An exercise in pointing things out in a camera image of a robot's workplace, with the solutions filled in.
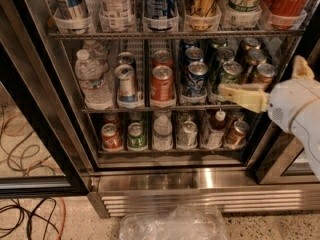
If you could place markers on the brown soda can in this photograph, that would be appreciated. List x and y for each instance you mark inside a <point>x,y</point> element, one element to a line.
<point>237,133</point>
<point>252,59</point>
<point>263,74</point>
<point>247,44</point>

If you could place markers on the front blue pepsi can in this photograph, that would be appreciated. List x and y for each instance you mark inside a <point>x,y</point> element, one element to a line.
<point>195,79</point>

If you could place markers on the front green soda can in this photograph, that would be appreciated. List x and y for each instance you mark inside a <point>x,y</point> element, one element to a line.
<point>229,72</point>

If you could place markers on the open glass fridge door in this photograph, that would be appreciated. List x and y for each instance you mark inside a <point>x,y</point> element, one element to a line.
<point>30,117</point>

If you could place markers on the white labelled tall can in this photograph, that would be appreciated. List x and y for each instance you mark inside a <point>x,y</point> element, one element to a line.
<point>119,13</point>

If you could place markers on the rear brown soda can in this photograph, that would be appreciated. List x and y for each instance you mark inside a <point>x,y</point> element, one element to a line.
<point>247,44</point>

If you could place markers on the bottom small water bottle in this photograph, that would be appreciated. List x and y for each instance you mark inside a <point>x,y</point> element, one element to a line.
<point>162,133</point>

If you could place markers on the middle blue pepsi can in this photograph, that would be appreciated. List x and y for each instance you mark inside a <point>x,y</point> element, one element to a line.
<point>193,54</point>

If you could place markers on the red coca-cola can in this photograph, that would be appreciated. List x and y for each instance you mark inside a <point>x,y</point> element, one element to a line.
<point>284,14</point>

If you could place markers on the rear green soda can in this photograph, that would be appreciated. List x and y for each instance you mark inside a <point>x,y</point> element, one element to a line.
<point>215,43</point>

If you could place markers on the green soda can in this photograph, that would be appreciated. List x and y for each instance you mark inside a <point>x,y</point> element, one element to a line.
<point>215,43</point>
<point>229,72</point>
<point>222,54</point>
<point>136,137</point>

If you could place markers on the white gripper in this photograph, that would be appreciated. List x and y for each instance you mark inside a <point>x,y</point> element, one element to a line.
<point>290,104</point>

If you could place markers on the bottom green soda can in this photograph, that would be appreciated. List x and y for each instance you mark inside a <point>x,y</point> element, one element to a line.
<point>136,137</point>

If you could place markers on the gold tall can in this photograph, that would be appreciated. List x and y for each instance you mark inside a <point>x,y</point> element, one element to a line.
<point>200,13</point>

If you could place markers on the bottom silver can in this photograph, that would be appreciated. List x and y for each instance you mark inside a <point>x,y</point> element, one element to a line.
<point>187,134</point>

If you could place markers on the bottom brown soda can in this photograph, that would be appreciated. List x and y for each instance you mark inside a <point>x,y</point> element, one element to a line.
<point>237,133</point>

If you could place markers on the stainless steel display fridge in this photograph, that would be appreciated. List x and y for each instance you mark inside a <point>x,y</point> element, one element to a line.
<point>251,180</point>

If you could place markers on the bottom red soda can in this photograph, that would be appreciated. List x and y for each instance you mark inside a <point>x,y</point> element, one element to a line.
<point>110,135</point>

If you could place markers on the clear plastic bin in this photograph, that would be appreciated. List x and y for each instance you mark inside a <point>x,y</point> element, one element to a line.
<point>180,223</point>

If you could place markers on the middle green soda can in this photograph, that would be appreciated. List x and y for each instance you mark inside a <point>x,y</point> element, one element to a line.
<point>222,54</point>

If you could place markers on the rear clear water bottle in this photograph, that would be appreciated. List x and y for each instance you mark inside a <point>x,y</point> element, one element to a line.
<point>97,51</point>

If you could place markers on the front orange soda can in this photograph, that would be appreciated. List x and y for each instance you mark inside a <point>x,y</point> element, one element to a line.
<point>162,81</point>

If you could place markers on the blue pepsi can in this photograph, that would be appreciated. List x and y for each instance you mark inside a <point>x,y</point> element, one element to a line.
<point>187,43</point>
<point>193,54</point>
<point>195,79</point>

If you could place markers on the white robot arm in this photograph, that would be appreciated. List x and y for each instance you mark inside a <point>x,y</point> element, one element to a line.
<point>311,143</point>

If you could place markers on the rear blue pepsi can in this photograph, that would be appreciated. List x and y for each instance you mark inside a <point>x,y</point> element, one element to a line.
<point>187,43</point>

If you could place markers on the clear water bottle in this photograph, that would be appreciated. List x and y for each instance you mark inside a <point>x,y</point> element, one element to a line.
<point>97,51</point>
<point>93,81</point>

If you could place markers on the orange soda can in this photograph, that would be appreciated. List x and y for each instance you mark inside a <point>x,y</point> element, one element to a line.
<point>162,81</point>
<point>162,57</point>

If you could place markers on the front clear water bottle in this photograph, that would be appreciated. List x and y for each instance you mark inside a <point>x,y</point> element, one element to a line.
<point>93,81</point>

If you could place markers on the front brown soda can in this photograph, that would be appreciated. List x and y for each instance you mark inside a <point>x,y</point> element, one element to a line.
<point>263,74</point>

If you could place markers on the middle brown soda can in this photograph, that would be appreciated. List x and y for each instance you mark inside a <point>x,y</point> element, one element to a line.
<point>252,59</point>

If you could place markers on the rear orange soda can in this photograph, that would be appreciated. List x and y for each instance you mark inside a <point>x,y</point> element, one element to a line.
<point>162,57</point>

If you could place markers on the rear silver can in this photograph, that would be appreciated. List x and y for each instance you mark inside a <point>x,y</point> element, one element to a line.
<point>126,58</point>

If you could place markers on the bottom brown drink bottle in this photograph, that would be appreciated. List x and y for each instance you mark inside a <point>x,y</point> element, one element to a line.
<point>213,126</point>

